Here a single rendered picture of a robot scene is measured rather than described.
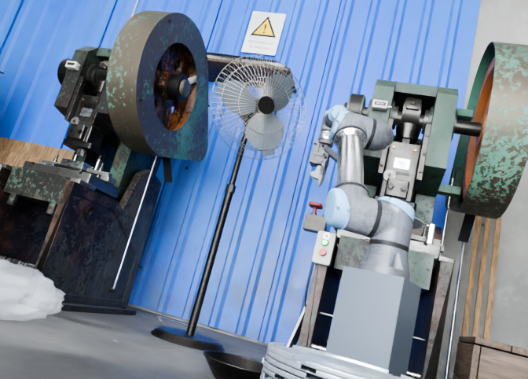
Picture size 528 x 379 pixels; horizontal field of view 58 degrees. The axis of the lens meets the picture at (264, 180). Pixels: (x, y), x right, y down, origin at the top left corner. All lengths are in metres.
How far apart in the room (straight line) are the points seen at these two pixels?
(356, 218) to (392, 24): 2.89
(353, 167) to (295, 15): 2.82
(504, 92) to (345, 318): 1.20
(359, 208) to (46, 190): 1.77
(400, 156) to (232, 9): 2.55
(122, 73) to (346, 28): 2.15
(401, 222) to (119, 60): 1.67
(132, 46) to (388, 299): 1.79
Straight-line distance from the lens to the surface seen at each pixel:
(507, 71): 2.22
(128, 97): 2.52
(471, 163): 2.76
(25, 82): 5.04
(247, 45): 4.15
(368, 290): 1.38
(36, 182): 2.75
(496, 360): 1.53
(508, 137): 2.13
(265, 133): 2.65
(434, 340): 2.00
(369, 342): 1.36
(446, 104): 2.41
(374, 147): 1.76
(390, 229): 1.43
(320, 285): 2.00
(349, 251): 2.07
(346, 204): 1.39
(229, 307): 3.54
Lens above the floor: 0.30
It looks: 14 degrees up
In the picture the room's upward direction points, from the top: 15 degrees clockwise
